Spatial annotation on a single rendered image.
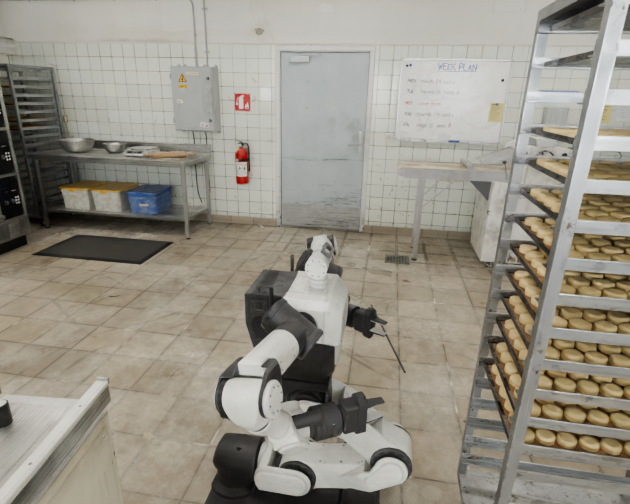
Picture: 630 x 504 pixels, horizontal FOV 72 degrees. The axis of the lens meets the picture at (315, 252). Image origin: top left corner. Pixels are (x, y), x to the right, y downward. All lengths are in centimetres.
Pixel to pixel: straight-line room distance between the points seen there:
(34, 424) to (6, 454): 9
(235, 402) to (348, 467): 82
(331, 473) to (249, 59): 453
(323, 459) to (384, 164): 395
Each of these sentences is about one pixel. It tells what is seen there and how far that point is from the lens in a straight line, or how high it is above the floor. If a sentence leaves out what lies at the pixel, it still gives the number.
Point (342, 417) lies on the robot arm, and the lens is 122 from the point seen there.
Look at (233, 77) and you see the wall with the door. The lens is 543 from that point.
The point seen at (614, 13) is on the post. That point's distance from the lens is 106.
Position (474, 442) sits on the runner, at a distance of 195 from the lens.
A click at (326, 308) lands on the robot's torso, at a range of 125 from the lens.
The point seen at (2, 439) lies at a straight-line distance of 127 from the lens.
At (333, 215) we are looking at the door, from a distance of 536.
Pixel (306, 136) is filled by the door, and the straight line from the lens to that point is 525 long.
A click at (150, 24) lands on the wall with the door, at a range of 587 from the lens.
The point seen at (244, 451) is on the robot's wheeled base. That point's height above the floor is 34.
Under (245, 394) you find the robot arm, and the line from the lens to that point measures 94.
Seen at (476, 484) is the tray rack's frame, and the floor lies 15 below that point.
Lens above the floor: 158
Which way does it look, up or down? 20 degrees down
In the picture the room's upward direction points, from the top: 1 degrees clockwise
